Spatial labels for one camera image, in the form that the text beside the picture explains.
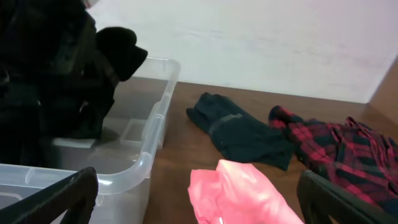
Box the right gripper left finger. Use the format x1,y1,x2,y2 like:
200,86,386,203
1,167,98,224

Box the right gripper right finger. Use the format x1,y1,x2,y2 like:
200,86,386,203
297,170,397,224

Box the black cloth with band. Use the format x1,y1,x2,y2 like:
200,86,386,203
40,26,149,141

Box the large black shirt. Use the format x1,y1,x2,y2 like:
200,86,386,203
1,83,59,168

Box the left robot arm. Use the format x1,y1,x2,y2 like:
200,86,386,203
1,0,103,93

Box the white label in bin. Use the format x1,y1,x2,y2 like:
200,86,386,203
52,138,96,148

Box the red plaid shirt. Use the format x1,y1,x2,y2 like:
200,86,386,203
269,106,397,216

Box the clear plastic storage bin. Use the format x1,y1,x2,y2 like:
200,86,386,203
1,57,180,223

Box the pink cloth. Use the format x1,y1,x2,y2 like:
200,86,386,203
188,159,302,224

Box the dark folded cloth right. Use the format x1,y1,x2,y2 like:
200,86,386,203
186,93,295,170

